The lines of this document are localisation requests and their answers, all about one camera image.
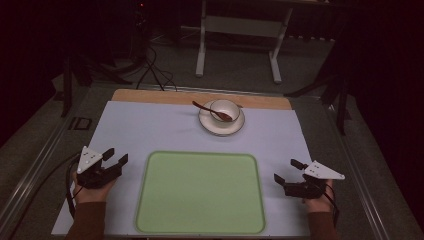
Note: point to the white bowl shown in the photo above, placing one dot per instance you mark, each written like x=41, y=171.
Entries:
x=230, y=108

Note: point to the person's left hand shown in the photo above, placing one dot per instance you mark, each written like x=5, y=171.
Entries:
x=91, y=193

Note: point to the white saucer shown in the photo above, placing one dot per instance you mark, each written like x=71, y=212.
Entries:
x=220, y=129

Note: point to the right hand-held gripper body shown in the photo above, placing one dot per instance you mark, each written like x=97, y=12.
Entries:
x=311, y=181

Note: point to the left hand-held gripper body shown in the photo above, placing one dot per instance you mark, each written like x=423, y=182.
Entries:
x=90, y=168

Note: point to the black metal stand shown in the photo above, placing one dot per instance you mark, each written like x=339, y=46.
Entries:
x=336, y=93

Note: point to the aluminium frame rail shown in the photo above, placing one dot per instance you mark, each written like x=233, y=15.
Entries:
x=36, y=166
x=360, y=180

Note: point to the green tray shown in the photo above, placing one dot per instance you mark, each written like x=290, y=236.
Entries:
x=200, y=193

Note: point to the white metal desk frame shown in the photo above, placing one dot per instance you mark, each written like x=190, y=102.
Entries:
x=240, y=26

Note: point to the white table mat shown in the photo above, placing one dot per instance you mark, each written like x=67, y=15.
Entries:
x=150, y=130

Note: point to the brown wooden spoon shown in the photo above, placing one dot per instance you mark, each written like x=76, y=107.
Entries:
x=213, y=111

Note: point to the person's right hand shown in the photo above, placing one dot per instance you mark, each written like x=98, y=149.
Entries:
x=319, y=203

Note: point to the black floor socket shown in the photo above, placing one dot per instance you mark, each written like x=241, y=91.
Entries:
x=80, y=123

